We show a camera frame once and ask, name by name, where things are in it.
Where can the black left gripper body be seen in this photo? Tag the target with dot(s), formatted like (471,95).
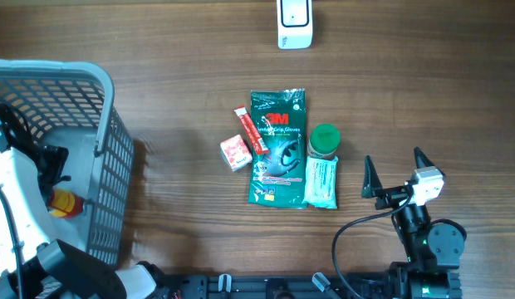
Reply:
(52,159)

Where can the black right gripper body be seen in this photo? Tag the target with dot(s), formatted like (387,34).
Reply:
(390,198)

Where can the red white small box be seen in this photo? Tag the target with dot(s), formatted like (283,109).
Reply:
(236,153)

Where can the green lid jar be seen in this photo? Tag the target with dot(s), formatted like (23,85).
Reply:
(323,141)

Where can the white barcode scanner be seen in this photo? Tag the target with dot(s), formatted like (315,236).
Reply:
(294,24)

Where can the grey plastic mesh basket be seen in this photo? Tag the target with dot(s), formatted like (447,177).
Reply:
(71,104)

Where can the red sauce bottle green cap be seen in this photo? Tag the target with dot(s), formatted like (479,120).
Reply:
(64,204)

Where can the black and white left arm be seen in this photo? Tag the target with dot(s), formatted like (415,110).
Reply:
(33,245)

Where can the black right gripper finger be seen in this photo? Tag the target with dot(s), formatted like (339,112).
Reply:
(372,186)
(421,160)

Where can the red stick sachet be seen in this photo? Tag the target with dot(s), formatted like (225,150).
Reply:
(251,130)

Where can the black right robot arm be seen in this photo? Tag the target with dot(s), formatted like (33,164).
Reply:
(433,247)

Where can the green 3M gloves packet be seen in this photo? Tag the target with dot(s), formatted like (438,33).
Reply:
(278,177)

